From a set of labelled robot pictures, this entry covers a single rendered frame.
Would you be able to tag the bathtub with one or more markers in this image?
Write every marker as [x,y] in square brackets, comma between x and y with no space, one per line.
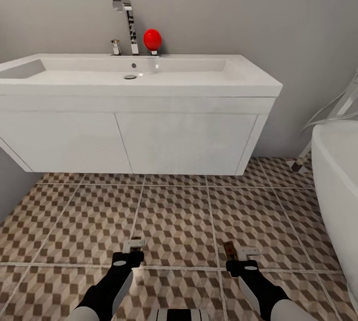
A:
[334,152]

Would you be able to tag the mousetrap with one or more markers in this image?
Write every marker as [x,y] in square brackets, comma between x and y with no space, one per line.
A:
[230,251]
[135,249]

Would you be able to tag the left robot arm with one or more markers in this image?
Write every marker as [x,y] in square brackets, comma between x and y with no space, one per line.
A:
[100,302]

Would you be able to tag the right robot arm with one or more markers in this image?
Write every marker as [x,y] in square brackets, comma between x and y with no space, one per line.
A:
[270,301]

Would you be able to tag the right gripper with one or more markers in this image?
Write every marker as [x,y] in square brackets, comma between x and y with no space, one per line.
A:
[234,266]

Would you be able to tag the furniture sink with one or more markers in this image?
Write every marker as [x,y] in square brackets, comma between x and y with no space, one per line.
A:
[194,114]

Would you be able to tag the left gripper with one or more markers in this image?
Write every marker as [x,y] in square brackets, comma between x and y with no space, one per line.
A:
[135,257]

